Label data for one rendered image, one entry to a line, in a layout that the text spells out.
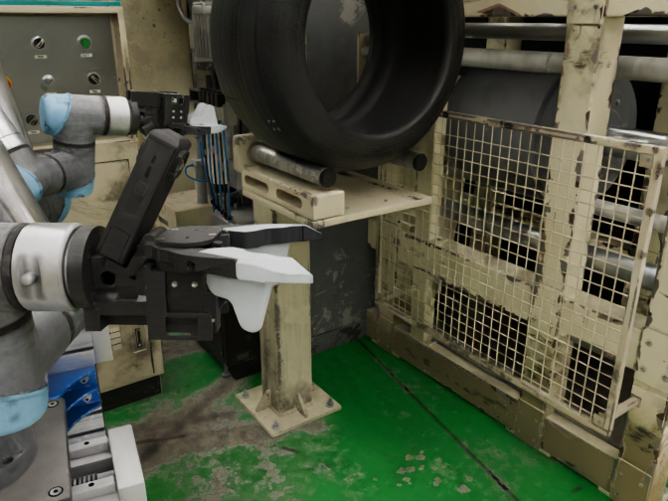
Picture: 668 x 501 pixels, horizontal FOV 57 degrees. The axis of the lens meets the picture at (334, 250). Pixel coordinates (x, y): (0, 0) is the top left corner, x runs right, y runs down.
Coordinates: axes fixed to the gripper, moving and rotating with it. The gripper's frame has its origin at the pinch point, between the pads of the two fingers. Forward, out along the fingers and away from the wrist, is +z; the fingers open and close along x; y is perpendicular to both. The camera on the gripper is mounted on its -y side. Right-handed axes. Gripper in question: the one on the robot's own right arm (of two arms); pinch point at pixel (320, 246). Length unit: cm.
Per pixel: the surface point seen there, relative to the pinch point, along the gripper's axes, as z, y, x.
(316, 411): -7, 87, -136
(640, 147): 62, -4, -78
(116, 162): -66, 5, -131
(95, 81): -70, -18, -129
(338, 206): 0, 11, -91
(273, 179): -16, 6, -102
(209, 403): -45, 88, -142
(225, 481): -32, 93, -105
